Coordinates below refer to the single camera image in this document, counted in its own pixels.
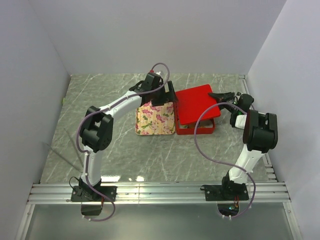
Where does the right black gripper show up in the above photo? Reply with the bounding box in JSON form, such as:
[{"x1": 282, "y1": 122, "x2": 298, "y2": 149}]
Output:
[{"x1": 207, "y1": 92, "x2": 239, "y2": 114}]

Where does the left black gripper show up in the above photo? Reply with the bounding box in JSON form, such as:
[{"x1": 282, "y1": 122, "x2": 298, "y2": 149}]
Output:
[{"x1": 151, "y1": 81, "x2": 179, "y2": 107}]

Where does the red box lid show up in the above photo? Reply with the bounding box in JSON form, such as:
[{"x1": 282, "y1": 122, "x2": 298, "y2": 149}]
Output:
[{"x1": 176, "y1": 84, "x2": 217, "y2": 125}]

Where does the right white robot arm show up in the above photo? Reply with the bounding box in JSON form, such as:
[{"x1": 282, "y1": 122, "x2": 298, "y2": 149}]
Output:
[{"x1": 200, "y1": 92, "x2": 278, "y2": 201}]

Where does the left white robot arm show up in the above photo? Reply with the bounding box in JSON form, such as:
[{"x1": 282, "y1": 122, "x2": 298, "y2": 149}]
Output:
[{"x1": 78, "y1": 71, "x2": 178, "y2": 201}]

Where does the floral tray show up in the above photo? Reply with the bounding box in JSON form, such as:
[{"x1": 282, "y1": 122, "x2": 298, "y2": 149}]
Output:
[{"x1": 135, "y1": 102, "x2": 176, "y2": 136}]

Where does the red cookie box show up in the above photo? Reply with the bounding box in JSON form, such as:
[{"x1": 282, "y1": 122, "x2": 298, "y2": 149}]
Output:
[{"x1": 173, "y1": 103, "x2": 216, "y2": 135}]

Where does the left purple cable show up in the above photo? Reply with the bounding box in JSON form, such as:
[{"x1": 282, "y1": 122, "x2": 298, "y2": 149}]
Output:
[{"x1": 74, "y1": 62, "x2": 171, "y2": 222}]

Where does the purple cable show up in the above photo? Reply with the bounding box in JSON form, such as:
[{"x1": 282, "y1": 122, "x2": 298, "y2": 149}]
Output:
[
  {"x1": 193, "y1": 101, "x2": 257, "y2": 219},
  {"x1": 74, "y1": 62, "x2": 171, "y2": 222}
]

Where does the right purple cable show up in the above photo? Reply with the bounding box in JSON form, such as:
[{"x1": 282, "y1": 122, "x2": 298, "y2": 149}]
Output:
[{"x1": 193, "y1": 101, "x2": 257, "y2": 219}]

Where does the aluminium rail right side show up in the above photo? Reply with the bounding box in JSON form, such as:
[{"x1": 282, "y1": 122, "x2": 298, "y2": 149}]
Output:
[{"x1": 238, "y1": 74, "x2": 278, "y2": 183}]

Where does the aluminium rail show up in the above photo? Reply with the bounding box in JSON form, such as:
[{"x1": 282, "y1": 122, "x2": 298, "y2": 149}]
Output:
[
  {"x1": 27, "y1": 182, "x2": 291, "y2": 205},
  {"x1": 238, "y1": 74, "x2": 278, "y2": 183}
]

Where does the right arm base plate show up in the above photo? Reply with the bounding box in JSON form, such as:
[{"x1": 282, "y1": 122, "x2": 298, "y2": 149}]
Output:
[{"x1": 200, "y1": 184, "x2": 249, "y2": 202}]

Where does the aluminium rail front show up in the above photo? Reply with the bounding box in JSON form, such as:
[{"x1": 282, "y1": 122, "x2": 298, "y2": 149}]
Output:
[{"x1": 27, "y1": 182, "x2": 291, "y2": 205}]

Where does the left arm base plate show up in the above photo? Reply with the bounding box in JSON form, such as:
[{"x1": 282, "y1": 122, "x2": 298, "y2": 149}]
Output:
[{"x1": 70, "y1": 185, "x2": 117, "y2": 202}]

